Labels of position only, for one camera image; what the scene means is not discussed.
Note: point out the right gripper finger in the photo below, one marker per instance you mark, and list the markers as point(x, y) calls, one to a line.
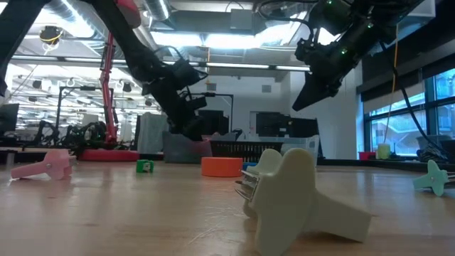
point(313, 96)

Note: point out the green mini stapler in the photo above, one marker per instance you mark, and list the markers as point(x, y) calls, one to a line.
point(145, 166)

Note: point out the orange tape roll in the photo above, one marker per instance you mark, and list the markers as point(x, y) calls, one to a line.
point(222, 167)

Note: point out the cream white staple remover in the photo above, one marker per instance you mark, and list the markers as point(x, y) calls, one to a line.
point(284, 199)

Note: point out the pink staple remover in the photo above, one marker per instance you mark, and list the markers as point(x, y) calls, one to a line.
point(53, 166)

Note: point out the mint staple remover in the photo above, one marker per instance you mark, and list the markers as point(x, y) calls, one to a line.
point(432, 179)

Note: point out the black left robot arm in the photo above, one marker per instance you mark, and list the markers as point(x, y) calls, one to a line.
point(131, 49)

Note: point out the black background robot arm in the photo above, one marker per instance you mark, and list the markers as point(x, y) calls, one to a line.
point(89, 133)

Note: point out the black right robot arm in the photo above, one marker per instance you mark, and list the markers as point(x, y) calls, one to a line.
point(373, 21)

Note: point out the black background screen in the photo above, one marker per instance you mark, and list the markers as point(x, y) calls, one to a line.
point(213, 122)

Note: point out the grey hanging cloth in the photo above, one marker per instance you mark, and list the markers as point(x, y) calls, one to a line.
point(153, 131)

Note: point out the grey tinted plastic bin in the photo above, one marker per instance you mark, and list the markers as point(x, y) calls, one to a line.
point(177, 149)

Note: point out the black monitor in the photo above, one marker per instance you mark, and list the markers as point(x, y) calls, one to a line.
point(273, 124)
point(9, 117)

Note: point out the clear plastic bin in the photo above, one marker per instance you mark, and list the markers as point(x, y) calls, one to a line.
point(300, 145)

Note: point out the long ceiling light bar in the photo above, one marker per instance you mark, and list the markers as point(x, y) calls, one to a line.
point(234, 65)

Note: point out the black mesh basket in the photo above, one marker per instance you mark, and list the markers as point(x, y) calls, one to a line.
point(245, 151)

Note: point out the red desk lamp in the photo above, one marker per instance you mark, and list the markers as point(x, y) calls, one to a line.
point(106, 89)

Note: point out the red storage bin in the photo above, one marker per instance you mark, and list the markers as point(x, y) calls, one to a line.
point(366, 155)

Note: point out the yellow-green cup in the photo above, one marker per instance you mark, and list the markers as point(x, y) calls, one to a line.
point(383, 151)

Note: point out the grey ceiling box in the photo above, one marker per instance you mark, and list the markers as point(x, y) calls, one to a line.
point(241, 19)

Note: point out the grey storage bin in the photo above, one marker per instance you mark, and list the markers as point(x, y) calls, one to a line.
point(432, 140)

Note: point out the black white striped bundle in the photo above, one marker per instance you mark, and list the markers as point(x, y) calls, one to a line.
point(430, 154)

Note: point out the black round ceiling fixture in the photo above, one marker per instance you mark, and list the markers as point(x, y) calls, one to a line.
point(51, 35)

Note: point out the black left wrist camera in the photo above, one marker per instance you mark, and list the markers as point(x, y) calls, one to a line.
point(186, 73)

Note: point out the black rig frame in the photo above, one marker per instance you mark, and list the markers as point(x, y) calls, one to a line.
point(220, 94)

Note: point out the silver ceiling duct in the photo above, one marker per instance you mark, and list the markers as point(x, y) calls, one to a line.
point(156, 9)

